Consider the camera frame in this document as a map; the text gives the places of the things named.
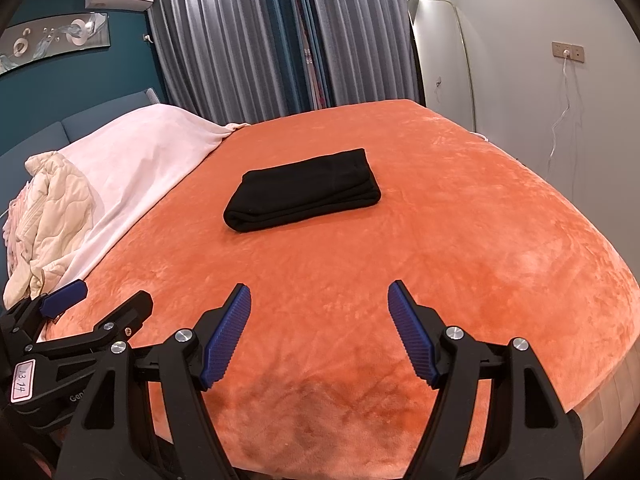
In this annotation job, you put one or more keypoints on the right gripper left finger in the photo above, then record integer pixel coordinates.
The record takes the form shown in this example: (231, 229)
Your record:
(219, 331)

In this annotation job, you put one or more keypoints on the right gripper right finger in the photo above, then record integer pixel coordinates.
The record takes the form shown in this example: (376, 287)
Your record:
(419, 329)

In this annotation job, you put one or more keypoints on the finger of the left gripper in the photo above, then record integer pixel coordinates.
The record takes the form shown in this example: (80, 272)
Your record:
(123, 322)
(58, 302)

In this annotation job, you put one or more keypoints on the black pants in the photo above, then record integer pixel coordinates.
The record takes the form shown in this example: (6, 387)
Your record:
(276, 196)

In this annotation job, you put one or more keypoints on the cream quilted comforter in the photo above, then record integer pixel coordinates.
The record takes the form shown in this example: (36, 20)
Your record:
(47, 222)

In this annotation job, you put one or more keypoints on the orange plush bed blanket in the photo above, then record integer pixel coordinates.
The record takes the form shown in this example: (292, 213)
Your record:
(320, 385)

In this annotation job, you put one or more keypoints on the blue upholstered headboard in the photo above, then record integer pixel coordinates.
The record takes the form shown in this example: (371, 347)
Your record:
(60, 134)

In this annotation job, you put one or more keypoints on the white bed sheet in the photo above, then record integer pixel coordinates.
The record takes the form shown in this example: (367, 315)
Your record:
(131, 163)

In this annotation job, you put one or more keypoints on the blue inner curtain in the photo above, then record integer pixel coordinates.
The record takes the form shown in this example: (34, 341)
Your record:
(300, 54)

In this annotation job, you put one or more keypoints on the white leaning mirror panel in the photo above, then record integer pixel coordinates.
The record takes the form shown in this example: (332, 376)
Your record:
(444, 65)

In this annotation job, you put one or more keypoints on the grey pleated curtain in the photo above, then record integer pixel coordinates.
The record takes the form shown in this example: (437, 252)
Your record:
(254, 60)

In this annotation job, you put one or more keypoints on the silver wall art panel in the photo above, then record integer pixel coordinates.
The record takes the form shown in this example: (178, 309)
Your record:
(36, 40)

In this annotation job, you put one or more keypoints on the beige wall socket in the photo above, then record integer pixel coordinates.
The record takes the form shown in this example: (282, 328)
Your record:
(571, 52)

